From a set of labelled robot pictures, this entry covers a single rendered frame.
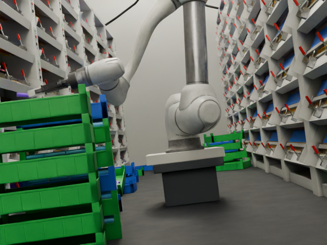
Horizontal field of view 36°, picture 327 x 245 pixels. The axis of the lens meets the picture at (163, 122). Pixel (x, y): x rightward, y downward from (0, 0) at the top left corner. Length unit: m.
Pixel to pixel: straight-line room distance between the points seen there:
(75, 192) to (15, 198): 0.16
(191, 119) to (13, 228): 1.03
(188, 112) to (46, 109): 0.92
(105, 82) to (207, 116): 0.49
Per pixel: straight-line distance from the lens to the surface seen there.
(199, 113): 2.14
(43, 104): 1.39
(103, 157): 1.69
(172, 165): 2.28
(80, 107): 1.38
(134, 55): 2.43
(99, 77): 2.27
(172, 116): 2.35
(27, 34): 3.01
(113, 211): 1.70
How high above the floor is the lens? 0.30
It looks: 2 degrees up
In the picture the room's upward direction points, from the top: 7 degrees counter-clockwise
